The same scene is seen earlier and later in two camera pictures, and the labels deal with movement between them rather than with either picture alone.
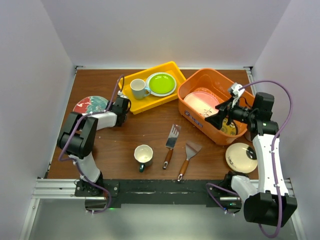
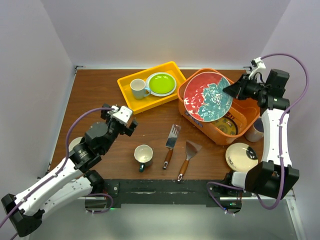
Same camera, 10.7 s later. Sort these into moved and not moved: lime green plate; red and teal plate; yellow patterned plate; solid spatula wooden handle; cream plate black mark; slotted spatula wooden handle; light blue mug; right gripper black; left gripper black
Moved: red and teal plate; left gripper black; right gripper black
Not moved: cream plate black mark; yellow patterned plate; light blue mug; solid spatula wooden handle; lime green plate; slotted spatula wooden handle
